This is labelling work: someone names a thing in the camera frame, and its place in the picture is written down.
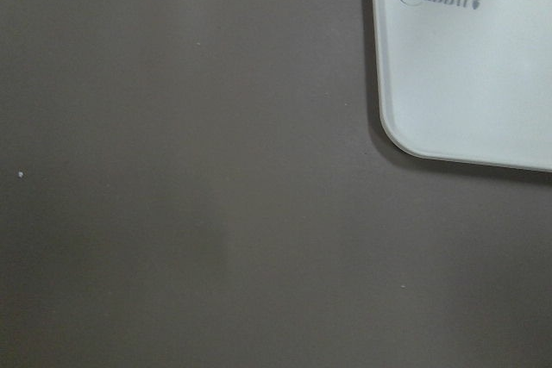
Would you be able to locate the cream rabbit tray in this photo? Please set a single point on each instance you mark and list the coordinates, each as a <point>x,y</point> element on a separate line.
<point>466,80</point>

